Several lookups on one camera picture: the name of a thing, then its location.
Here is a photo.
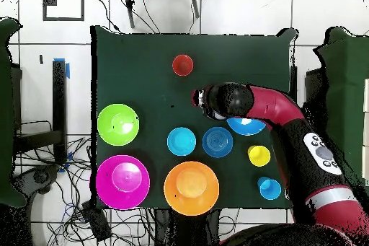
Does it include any medium translucent blue bowl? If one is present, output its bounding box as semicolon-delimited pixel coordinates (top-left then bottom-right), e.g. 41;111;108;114
202;126;234;159

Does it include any magenta pink plastic bowl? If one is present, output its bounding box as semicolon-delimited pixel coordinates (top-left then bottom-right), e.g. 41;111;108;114
95;154;151;211

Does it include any orange plastic bowl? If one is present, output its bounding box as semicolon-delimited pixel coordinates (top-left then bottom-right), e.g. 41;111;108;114
163;161;221;217

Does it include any white boxes stack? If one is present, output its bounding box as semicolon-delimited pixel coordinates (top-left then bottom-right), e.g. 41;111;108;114
361;77;369;187

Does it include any light blue plastic cup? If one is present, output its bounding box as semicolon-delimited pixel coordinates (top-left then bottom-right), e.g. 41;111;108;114
257;176;283;201

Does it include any small cyan plastic bowl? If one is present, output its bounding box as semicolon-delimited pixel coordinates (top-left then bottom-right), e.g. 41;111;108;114
166;126;197;157

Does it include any black metal table frame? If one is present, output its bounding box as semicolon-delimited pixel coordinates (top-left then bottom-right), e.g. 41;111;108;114
12;59;68;166
288;65;328;120

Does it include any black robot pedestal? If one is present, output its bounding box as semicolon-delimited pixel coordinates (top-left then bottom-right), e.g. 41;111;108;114
154;208;223;246

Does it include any red-orange plastic cup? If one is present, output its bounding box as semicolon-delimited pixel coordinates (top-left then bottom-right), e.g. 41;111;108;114
172;53;195;77

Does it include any tangle of floor cables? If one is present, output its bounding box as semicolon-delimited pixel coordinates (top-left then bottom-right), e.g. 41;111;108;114
14;120;156;246

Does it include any lime green plastic bowl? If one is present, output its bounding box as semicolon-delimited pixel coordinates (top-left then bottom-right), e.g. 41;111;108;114
97;103;141;146

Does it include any large blue plastic bowl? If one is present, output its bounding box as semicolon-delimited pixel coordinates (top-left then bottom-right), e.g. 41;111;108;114
226;117;267;136

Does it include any blue tape strip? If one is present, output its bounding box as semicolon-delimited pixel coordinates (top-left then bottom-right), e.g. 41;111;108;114
53;57;71;79

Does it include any gray pedestal foot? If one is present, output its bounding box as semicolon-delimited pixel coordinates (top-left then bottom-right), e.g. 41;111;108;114
12;164;61;198

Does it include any yellow plastic cup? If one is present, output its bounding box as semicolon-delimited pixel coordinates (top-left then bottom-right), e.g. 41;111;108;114
246;144;272;168

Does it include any green cloth covered side table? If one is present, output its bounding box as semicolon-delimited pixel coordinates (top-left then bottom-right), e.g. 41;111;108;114
0;17;28;208
314;26;369;215

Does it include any dark green tablecloth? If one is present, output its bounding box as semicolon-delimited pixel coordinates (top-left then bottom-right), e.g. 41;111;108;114
89;25;299;211

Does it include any black power brick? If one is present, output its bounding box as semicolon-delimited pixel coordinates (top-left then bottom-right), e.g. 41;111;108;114
80;200;112;243

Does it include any black cable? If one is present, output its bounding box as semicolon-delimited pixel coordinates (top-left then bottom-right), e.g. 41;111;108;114
92;0;123;34

